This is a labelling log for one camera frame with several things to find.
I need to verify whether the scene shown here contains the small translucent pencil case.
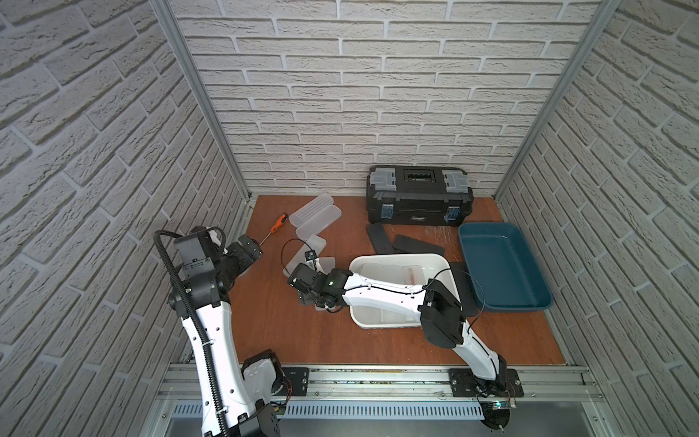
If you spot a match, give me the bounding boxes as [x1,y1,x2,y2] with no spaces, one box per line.
[402,265,426,285]

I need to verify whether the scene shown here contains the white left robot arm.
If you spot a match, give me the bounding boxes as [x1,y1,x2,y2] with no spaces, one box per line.
[153,227,286,436]

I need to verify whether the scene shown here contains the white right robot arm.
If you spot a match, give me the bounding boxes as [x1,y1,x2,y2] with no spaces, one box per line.
[288,264,507,395]

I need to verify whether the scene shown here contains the translucent pencil case with pencil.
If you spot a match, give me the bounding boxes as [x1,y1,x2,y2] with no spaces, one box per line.
[280,235,327,277]

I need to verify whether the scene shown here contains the smooth translucent pencil case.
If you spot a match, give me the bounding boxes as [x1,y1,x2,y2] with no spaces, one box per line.
[296,205,341,240]

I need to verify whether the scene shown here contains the long black pencil case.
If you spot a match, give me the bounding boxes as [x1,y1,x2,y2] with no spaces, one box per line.
[366,223,395,255]

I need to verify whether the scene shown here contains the white plastic storage box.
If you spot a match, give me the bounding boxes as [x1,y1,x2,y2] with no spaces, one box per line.
[349,253,461,330]

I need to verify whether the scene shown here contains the flat black pencil case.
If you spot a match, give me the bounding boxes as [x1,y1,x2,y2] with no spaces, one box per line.
[392,235,445,256]

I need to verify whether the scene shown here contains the ribbed translucent pencil case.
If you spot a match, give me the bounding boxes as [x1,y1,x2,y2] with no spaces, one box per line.
[289,194,334,228]

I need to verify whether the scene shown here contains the teal plastic storage tray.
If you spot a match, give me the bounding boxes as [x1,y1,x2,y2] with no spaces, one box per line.
[458,222,553,313]

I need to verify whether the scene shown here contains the black plastic toolbox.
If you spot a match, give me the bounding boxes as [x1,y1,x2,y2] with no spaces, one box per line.
[366,165,474,227]

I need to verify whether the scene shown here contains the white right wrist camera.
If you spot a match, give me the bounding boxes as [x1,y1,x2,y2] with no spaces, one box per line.
[304,249,322,271]

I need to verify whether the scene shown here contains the orange handled screwdriver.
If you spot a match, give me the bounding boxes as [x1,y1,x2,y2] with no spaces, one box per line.
[258,213,289,246]

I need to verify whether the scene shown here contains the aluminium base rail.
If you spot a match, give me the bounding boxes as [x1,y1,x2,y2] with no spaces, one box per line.
[157,364,602,422]

